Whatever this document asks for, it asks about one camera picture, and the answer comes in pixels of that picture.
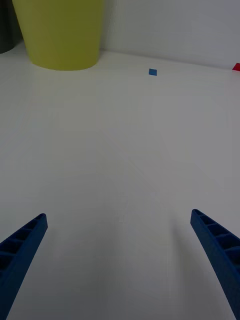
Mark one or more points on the grey plastic waste bin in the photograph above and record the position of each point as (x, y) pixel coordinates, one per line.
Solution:
(7, 25)

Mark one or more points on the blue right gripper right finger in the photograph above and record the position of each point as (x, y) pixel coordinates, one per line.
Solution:
(220, 250)

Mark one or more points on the yellow-green plastic waste bin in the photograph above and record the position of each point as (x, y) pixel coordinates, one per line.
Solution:
(62, 32)

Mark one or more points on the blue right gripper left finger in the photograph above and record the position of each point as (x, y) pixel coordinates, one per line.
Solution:
(20, 255)

